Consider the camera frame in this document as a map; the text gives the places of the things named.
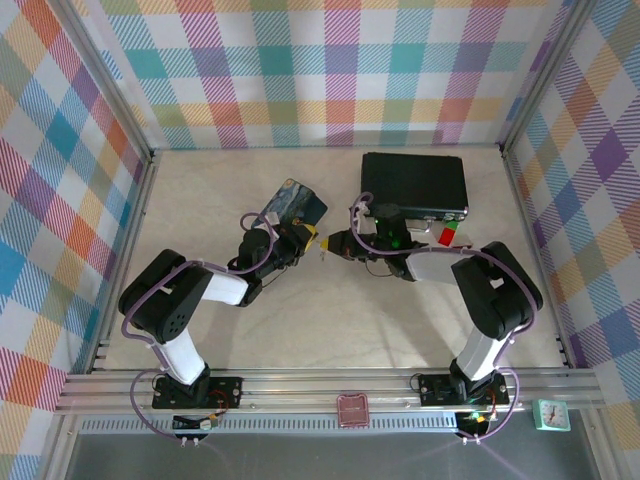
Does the starry night tin box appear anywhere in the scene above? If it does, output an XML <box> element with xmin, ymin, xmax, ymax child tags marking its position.
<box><xmin>249</xmin><ymin>177</ymin><xmax>330</xmax><ymax>234</ymax></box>

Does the black ribbed aluminium case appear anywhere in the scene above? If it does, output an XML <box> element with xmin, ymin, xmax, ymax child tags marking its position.
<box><xmin>360</xmin><ymin>152</ymin><xmax>470</xmax><ymax>222</ymax></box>

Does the red and green toy block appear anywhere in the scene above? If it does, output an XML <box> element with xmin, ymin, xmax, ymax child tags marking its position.
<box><xmin>437</xmin><ymin>221</ymin><xmax>461</xmax><ymax>248</ymax></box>

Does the pink square tag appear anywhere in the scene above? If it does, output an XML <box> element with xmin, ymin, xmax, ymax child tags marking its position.
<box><xmin>335</xmin><ymin>393</ymin><xmax>372</xmax><ymax>429</ymax></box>

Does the small controller board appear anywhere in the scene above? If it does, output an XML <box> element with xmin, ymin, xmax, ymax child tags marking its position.
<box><xmin>457</xmin><ymin>410</ymin><xmax>494</xmax><ymax>432</ymax></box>
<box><xmin>172</xmin><ymin>414</ymin><xmax>221</xmax><ymax>434</ymax></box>

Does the mint green alarm clock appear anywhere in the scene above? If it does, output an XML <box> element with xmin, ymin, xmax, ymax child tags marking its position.
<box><xmin>532</xmin><ymin>398</ymin><xmax>572</xmax><ymax>433</ymax></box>

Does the aluminium mounting rail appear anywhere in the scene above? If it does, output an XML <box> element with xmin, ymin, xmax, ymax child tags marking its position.
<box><xmin>53</xmin><ymin>370</ymin><xmax>602</xmax><ymax>414</ymax></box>

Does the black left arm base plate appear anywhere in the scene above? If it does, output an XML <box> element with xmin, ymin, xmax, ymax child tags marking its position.
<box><xmin>152</xmin><ymin>375</ymin><xmax>244</xmax><ymax>409</ymax></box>

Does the aluminium side rail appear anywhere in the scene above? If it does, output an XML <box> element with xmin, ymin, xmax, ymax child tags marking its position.
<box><xmin>499</xmin><ymin>147</ymin><xmax>579</xmax><ymax>370</ymax></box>
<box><xmin>84</xmin><ymin>149</ymin><xmax>161</xmax><ymax>374</ymax></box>

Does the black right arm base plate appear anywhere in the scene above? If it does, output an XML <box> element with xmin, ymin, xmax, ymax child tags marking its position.
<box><xmin>416</xmin><ymin>372</ymin><xmax>512</xmax><ymax>408</ymax></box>

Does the perforated metal cable tray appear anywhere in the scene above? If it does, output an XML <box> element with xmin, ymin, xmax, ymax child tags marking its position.
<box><xmin>78</xmin><ymin>416</ymin><xmax>464</xmax><ymax>435</ymax></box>

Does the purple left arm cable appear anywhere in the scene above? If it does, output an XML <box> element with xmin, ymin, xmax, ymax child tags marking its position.
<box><xmin>121</xmin><ymin>212</ymin><xmax>281</xmax><ymax>444</ymax></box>

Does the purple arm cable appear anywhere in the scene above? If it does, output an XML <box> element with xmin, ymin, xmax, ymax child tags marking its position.
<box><xmin>349</xmin><ymin>192</ymin><xmax>546</xmax><ymax>446</ymax></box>
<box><xmin>121</xmin><ymin>212</ymin><xmax>281</xmax><ymax>444</ymax></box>

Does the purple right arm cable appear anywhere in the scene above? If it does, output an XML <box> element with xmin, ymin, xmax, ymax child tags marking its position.
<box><xmin>349</xmin><ymin>192</ymin><xmax>546</xmax><ymax>446</ymax></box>

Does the aluminium frame post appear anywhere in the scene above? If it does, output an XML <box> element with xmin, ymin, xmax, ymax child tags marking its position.
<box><xmin>499</xmin><ymin>0</ymin><xmax>599</xmax><ymax>154</ymax></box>
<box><xmin>52</xmin><ymin>0</ymin><xmax>157</xmax><ymax>160</ymax></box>

